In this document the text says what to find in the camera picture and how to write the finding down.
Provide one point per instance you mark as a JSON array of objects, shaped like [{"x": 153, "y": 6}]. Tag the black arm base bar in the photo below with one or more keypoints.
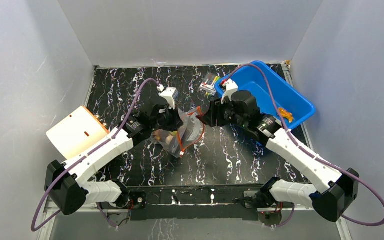
[{"x": 222, "y": 201}]

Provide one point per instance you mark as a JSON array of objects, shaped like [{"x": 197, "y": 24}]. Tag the white paper towel roll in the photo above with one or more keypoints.
[{"x": 76, "y": 133}]

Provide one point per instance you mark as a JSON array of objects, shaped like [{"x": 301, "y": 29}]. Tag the clear zip bag orange zipper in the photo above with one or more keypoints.
[{"x": 186, "y": 136}]

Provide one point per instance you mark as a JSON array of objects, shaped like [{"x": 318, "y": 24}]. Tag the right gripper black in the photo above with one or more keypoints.
[{"x": 216, "y": 112}]

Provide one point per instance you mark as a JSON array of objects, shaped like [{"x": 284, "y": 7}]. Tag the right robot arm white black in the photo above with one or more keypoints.
[{"x": 329, "y": 191}]

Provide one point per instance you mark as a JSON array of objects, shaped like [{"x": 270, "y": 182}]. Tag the black marbled table mat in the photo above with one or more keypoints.
[{"x": 224, "y": 155}]

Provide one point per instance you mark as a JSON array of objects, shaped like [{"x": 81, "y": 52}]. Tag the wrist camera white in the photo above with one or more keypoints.
[
  {"x": 230, "y": 88},
  {"x": 170, "y": 94}
]

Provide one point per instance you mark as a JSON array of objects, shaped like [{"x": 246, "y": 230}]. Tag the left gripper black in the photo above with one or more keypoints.
[{"x": 177, "y": 122}]

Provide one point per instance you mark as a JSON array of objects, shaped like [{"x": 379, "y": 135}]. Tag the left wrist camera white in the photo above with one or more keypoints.
[{"x": 170, "y": 94}]

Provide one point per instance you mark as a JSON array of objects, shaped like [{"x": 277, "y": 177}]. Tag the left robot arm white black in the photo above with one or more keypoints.
[{"x": 69, "y": 184}]

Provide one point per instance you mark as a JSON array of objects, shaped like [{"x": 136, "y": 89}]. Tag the small clear marker box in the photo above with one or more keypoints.
[{"x": 208, "y": 84}]

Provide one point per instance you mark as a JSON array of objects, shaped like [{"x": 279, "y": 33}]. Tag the orange toy food piece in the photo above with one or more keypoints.
[{"x": 286, "y": 114}]

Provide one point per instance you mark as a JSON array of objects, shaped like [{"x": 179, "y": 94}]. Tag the white toy garlic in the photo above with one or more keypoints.
[{"x": 169, "y": 139}]

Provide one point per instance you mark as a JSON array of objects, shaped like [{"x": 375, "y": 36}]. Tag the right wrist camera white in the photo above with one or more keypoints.
[{"x": 230, "y": 88}]

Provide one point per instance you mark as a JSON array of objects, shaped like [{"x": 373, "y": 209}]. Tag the blue plastic bin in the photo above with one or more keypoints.
[{"x": 286, "y": 97}]

